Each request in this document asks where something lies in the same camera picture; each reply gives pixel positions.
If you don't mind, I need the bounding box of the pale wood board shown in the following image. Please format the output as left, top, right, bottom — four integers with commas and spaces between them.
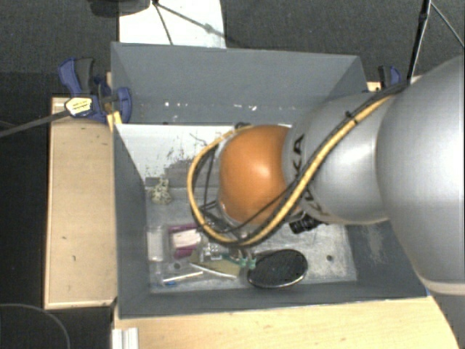
44, 96, 119, 310

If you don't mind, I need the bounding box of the purple and white box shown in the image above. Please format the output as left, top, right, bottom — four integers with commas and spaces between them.
168, 223, 202, 260

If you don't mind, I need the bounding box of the black oval disc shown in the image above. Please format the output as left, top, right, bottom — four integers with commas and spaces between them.
246, 248, 310, 290

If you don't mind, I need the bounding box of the clear glass jar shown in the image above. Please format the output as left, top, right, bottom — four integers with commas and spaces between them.
146, 225, 165, 263

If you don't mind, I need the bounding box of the clear plastic bottle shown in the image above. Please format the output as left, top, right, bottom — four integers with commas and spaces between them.
150, 261, 205, 289

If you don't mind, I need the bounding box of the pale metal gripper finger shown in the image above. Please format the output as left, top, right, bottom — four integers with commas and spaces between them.
187, 262, 239, 280
190, 244, 223, 265

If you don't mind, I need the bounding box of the black cylinder on white bracket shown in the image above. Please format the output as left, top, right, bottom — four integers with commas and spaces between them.
288, 213, 323, 235

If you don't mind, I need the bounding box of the grey metal bin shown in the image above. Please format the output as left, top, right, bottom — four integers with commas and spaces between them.
109, 41, 430, 320

